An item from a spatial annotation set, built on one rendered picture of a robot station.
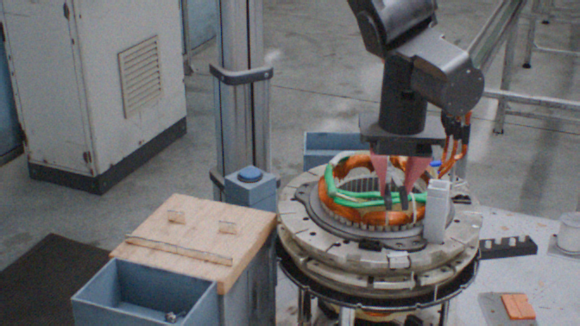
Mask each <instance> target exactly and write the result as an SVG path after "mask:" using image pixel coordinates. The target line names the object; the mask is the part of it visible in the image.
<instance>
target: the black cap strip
mask: <svg viewBox="0 0 580 326"><path fill-rule="evenodd" d="M510 238H515V240H516V241H515V246H509V245H508V243H509V239H510ZM519 238H520V236H519V235H517V236H507V237H501V244H495V238H487V239H479V244H478V246H479V248H480V252H481V260H492V259H501V258H510V257H520V256H528V255H537V251H538V246H537V244H536V243H535V241H534V240H533V239H532V238H531V237H530V235H525V240H524V241H519ZM487 240H489V241H491V248H485V247H484V246H485V242H486V241H487Z"/></svg>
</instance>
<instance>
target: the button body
mask: <svg viewBox="0 0 580 326"><path fill-rule="evenodd" d="M258 169H259V168H258ZM241 170H242V169H241ZM241 170H239V171H236V172H235V173H233V174H231V175H229V176H226V177H224V195H225V203H226V204H234V205H238V206H242V207H247V208H253V209H258V210H265V211H270V212H274V213H275V214H277V190H276V177H275V176H274V175H272V174H268V173H267V172H265V171H263V170H262V169H259V170H260V171H261V172H262V173H263V179H262V180H261V181H259V182H256V183H243V182H241V181H239V180H238V179H237V174H238V173H239V172H240V171H241ZM277 285H278V266H277V260H276V257H275V286H277Z"/></svg>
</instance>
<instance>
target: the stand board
mask: <svg viewBox="0 0 580 326"><path fill-rule="evenodd" d="M167 210H177V211H182V212H185V218H186V223H185V224H183V223H175V222H170V221H168V213H167ZM219 220H221V221H226V222H230V223H237V235H231V234H230V233H225V232H221V231H219V229H218V221H219ZM276 226H277V214H275V213H274V212H270V211H265V210H258V209H253V208H247V207H242V206H238V205H234V204H225V203H220V202H216V201H211V200H206V199H202V198H197V197H188V196H183V195H179V193H174V195H173V196H172V197H170V198H169V199H168V200H167V201H166V202H165V203H164V204H163V205H162V206H161V207H160V208H159V209H158V210H156V211H155V212H154V213H153V214H152V215H151V217H150V218H149V219H148V220H147V221H146V222H145V223H142V224H141V225H140V226H139V227H138V228H137V229H136V230H135V231H134V232H133V233H132V235H138V236H142V238H147V239H151V240H155V241H162V242H166V243H171V244H174V245H178V246H182V247H187V248H195V249H198V250H203V251H206V252H212V253H215V254H222V255H223V256H227V257H231V258H233V266H225V265H220V264H217V263H212V262H209V261H204V260H197V259H193V258H189V257H185V255H180V254H173V253H169V252H165V251H160V250H157V249H152V248H146V247H141V246H137V245H133V244H129V243H126V242H125V241H124V242H123V243H122V244H121V245H119V246H118V247H117V248H116V249H115V250H113V251H112V252H111V253H110V254H109V256H110V260H111V259H112V258H113V257H114V256H116V257H121V258H124V259H129V260H132V261H135V262H139V263H144V264H148V265H151V266H157V267H162V268H166V269H170V270H174V271H178V272H182V273H189V274H193V275H197V276H200V277H204V279H212V280H216V281H217V293H219V294H223V295H225V293H226V292H227V291H228V290H229V289H230V288H231V287H232V286H233V285H234V283H235V282H236V280H237V279H238V278H239V275H240V274H241V273H242V271H243V270H244V268H245V267H246V266H247V265H248V264H249V262H250V261H252V260H253V258H254V257H255V254H256V253H257V252H258V250H259V249H260V248H261V246H262V245H263V243H264V242H265V241H266V240H267V239H268V237H269V236H270V234H272V232H273V231H274V229H275V228H276Z"/></svg>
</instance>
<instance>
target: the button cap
mask: <svg viewBox="0 0 580 326"><path fill-rule="evenodd" d="M239 175H240V178H241V179H245V180H254V179H258V178H260V177H261V171H260V170H259V169H258V168H255V167H245V168H243V169H242V170H241V171H240V172H239Z"/></svg>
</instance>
